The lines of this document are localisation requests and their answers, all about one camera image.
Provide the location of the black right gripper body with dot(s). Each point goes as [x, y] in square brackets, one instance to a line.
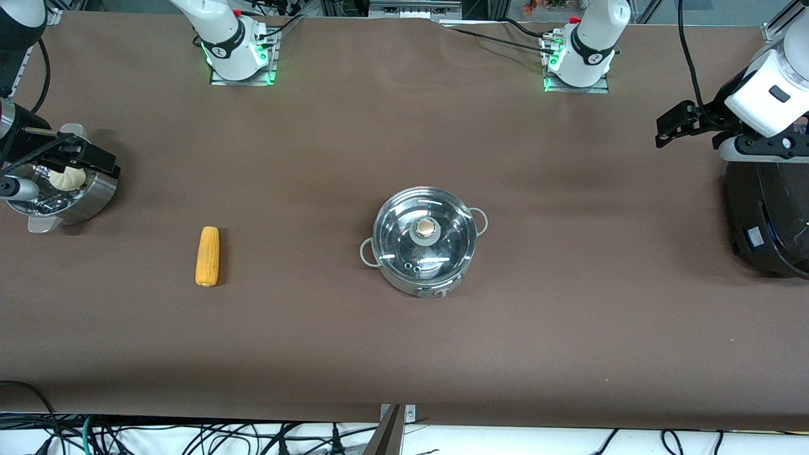
[19, 146]

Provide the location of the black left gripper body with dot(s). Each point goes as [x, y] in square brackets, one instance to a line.
[709, 119]

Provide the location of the yellow corn cob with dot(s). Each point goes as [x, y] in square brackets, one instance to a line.
[207, 256]

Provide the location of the glass pot lid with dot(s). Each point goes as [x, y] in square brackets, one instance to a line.
[404, 240]

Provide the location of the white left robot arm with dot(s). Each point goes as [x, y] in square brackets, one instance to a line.
[591, 50]

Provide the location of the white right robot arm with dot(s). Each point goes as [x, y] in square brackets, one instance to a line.
[231, 44]

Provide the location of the steel steamer pot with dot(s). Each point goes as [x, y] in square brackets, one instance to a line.
[95, 196]

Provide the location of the white steamed bun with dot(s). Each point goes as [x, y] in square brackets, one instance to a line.
[66, 181]

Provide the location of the aluminium corner profile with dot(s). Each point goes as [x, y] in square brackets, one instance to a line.
[774, 28]

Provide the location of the black rice cooker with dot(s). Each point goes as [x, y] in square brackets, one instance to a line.
[771, 221]

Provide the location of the aluminium table edge profile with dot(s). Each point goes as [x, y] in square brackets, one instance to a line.
[54, 17]

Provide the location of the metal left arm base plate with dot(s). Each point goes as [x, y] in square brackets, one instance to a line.
[575, 90]

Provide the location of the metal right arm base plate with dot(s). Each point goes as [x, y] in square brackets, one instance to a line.
[243, 82]

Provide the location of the aluminium frame bar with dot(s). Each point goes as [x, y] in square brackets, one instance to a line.
[414, 9]

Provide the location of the small metal bracket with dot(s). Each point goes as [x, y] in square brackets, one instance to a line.
[411, 414]

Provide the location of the dark wedge post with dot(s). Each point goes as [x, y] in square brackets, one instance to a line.
[389, 436]

